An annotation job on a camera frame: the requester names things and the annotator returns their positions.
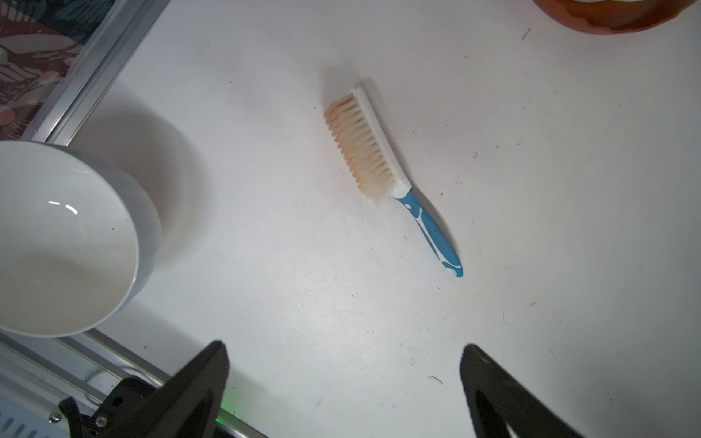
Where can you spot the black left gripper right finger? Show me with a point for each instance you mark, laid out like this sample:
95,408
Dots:
500,406

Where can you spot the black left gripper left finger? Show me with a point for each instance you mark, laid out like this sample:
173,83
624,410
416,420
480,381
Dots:
186,406

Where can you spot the terracotta pot saucer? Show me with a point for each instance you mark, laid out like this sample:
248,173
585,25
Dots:
612,17

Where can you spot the white ceramic bowl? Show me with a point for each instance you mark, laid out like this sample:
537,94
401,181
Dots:
79,240

